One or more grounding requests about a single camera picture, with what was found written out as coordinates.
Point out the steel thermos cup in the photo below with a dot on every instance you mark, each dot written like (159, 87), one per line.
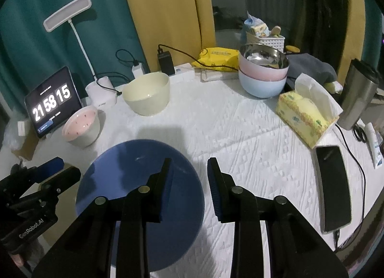
(357, 100)

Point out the white tube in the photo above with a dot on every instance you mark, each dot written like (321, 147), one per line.
(375, 148)

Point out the black phone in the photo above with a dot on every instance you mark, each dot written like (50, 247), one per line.
(333, 191)

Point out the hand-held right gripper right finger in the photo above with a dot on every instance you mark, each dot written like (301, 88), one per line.
(214, 188)

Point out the clear plastic bag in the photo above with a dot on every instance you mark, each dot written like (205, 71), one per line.
(12, 133)

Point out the light blue bowl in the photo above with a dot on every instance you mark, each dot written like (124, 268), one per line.
(261, 88)

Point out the pink steel-lined bowl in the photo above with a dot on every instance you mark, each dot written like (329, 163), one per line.
(255, 69)

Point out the blue snack packet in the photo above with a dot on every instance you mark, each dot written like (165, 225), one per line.
(250, 24)

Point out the white desk lamp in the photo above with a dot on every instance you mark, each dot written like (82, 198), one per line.
(67, 12)

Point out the white charger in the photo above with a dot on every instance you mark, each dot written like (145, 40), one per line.
(138, 70)

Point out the clear plastic packet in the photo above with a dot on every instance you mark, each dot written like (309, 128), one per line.
(216, 76)

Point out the white quilted table cover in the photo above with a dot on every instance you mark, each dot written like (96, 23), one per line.
(225, 133)

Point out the white paper tag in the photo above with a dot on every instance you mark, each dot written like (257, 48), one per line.
(23, 128)

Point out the teal curtain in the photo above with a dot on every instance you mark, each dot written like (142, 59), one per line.
(114, 10)
(372, 40)

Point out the yellow packet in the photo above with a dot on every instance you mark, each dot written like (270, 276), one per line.
(219, 55)

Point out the white slotted basket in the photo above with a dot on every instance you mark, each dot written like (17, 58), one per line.
(270, 42)

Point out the tablet with clock display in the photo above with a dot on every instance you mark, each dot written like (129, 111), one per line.
(51, 103)

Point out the yellow curtain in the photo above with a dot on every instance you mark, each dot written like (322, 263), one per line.
(355, 25)
(168, 4)

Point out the black power adapter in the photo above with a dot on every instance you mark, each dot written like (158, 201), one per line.
(166, 63)

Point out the grey cloth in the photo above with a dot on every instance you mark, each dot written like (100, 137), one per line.
(312, 67)

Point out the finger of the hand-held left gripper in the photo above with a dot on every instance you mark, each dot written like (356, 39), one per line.
(67, 177)
(51, 165)

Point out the cream bowl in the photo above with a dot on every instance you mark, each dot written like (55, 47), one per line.
(147, 100)

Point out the brown cardboard box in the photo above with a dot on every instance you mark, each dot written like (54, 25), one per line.
(28, 148)

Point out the pink dotted bowl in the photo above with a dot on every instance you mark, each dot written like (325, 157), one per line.
(84, 133)

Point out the dark blue plate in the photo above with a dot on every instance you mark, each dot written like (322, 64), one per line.
(126, 170)

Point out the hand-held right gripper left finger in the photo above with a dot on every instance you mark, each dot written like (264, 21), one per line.
(166, 188)

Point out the yellow lid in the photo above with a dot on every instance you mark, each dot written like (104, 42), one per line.
(292, 49)

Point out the black scissors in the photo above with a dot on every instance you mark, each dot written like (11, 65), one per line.
(360, 133)

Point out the yellow tissue box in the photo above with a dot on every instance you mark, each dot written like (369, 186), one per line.
(303, 118)

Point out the white box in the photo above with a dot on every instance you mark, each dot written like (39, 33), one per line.
(183, 72)

